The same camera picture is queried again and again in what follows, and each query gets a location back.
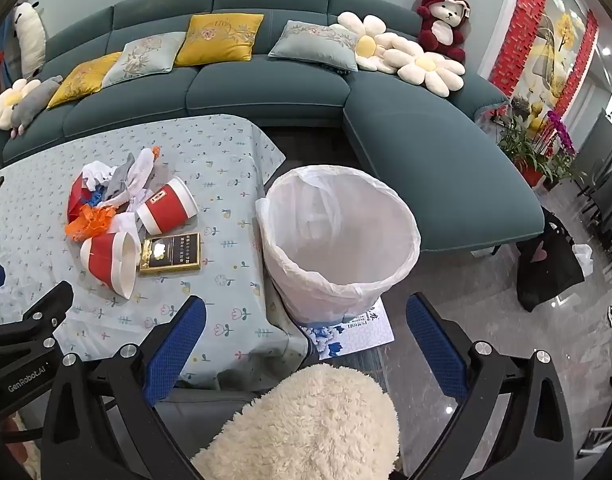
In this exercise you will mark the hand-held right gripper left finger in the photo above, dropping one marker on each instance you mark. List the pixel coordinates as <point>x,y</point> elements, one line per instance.
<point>178,350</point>

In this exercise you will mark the large yellow embroidered cushion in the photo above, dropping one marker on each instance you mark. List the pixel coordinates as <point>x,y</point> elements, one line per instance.
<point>221,45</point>

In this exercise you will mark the black bag with pink heart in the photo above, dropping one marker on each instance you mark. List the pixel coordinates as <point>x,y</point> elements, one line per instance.
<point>546,270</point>

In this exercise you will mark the green potted plant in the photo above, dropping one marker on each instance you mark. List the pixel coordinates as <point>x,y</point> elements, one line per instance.
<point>523,150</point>

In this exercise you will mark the dark dining chair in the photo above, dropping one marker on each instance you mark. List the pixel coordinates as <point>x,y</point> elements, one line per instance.
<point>598,155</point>
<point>608,210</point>

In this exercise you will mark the white crumpled tissue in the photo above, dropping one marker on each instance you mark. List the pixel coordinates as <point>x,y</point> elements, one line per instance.
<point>97,174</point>

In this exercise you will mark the teal corner sofa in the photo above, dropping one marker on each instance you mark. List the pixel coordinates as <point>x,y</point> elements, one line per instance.
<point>271,90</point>

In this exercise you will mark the floral light blue tablecloth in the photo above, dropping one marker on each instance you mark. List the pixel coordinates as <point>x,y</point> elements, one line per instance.
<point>211,170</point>

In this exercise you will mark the grey white plastic bag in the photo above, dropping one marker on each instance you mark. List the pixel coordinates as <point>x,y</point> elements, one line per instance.
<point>133,180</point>

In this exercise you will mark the blue white printed mat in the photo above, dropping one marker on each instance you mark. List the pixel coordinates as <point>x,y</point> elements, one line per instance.
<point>356,332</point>

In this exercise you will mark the orange plastic scrap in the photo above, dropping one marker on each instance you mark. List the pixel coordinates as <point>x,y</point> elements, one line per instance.
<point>91,222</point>

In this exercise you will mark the grey plush mouse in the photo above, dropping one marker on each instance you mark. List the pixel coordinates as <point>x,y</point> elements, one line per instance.
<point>33,105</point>

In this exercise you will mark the black gold cigarette box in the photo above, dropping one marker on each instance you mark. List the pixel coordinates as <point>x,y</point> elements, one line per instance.
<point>168,255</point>

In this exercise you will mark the crushed red paper cup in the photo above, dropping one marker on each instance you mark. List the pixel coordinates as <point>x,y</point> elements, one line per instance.
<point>76,192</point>

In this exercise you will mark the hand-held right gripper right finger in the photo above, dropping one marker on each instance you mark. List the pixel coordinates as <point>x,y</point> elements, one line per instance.
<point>436,345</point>

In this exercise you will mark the red white paper cup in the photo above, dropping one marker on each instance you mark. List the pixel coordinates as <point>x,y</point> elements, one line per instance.
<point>166,205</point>
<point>111,262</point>

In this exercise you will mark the red plush bear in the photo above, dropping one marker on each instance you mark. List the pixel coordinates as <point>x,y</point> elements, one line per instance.
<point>443,22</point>

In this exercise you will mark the waste bin with white liner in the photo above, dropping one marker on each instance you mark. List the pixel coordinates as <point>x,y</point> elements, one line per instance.
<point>336,260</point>

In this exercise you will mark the white plush toy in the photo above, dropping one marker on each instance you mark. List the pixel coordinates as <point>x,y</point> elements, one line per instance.
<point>30,35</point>

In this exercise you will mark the purple orchid plant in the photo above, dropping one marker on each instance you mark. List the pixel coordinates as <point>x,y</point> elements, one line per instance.
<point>563,145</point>

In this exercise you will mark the red framed wall panel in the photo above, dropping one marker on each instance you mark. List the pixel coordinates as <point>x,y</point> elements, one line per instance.
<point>546,35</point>

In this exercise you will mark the small yellow embroidered cushion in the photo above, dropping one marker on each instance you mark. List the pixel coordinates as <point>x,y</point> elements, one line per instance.
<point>83,80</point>

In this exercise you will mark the light blue embroidered cushion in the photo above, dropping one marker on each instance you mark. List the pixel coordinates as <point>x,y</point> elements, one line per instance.
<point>313,42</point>
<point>143,57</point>

